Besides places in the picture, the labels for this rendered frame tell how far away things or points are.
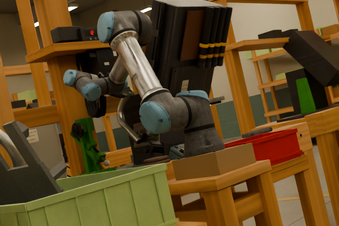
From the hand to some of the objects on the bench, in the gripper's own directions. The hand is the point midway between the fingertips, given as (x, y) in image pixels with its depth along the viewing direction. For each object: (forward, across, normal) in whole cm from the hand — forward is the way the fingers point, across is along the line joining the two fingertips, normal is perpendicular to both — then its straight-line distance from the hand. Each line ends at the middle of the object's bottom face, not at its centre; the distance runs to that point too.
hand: (126, 93), depth 278 cm
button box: (+10, -48, +3) cm, 49 cm away
